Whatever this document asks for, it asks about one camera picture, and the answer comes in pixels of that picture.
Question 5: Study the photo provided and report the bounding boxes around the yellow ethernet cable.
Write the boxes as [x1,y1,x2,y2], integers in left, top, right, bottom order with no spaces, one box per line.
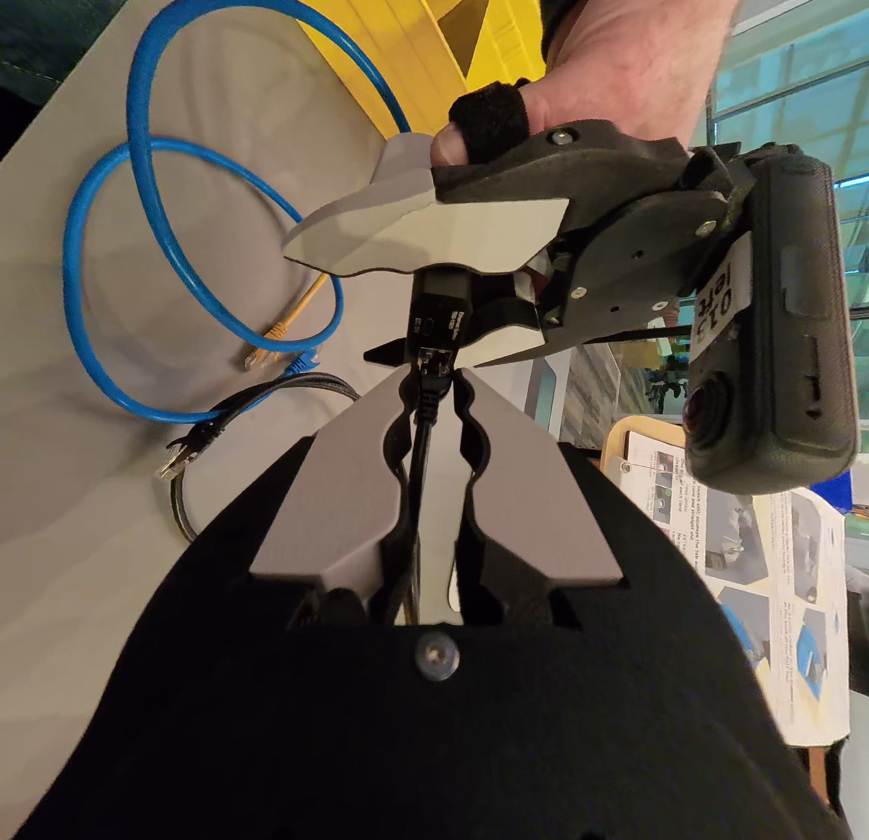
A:
[243,273,330,371]

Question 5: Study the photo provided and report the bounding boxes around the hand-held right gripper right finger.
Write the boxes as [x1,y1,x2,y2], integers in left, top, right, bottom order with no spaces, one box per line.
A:
[451,369,625,627]

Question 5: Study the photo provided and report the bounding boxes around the blue ethernet cable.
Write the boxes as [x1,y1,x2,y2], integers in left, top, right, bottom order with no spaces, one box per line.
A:
[62,0,414,425]

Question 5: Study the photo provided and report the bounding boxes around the blue panel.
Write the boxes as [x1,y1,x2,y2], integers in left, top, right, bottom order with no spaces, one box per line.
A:
[823,465,854,515]

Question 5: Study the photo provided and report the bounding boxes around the black ethernet cable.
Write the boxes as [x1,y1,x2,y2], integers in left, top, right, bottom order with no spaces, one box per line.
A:
[158,351,456,624]

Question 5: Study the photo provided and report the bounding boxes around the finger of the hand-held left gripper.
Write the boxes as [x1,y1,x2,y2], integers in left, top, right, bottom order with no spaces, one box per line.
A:
[454,295,549,371]
[282,135,571,278]

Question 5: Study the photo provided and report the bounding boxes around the dark desk cable channel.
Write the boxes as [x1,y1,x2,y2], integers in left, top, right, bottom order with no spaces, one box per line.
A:
[524,350,573,442]

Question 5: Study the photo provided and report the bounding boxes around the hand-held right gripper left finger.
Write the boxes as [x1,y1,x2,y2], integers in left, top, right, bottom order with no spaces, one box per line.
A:
[248,368,416,624]

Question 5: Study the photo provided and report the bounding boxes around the yellow plastic bin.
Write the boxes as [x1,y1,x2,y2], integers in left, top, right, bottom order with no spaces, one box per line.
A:
[275,0,547,140]

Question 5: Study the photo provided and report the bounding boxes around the person's left hand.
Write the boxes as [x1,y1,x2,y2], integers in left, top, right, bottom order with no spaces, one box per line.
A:
[430,0,749,170]

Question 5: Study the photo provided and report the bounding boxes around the small black ethernet switch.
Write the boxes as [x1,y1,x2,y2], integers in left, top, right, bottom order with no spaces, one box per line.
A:
[406,269,479,372]

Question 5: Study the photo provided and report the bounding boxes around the printed instruction sheet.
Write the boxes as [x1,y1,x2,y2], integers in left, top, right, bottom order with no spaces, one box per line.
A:
[621,429,853,749]

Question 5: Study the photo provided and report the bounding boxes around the person's blue jeans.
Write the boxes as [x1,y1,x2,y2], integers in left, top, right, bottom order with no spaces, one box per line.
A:
[0,0,147,158]

